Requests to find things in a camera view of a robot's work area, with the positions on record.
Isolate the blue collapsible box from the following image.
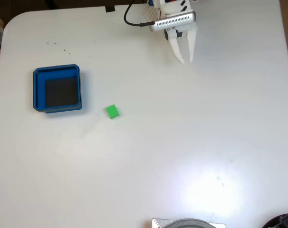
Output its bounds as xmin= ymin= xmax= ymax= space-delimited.
xmin=33 ymin=63 xmax=83 ymax=114

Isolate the green cube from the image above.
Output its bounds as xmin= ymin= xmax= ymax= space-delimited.
xmin=106 ymin=104 xmax=120 ymax=120

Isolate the white perforated base plate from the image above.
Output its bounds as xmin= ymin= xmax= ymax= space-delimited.
xmin=144 ymin=6 xmax=162 ymax=22

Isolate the grey round object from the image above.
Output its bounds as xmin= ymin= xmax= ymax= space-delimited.
xmin=166 ymin=218 xmax=218 ymax=228

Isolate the silver camera box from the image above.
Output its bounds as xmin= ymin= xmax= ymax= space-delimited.
xmin=149 ymin=11 xmax=197 ymax=32

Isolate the black object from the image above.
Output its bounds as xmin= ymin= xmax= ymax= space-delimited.
xmin=262 ymin=210 xmax=288 ymax=228

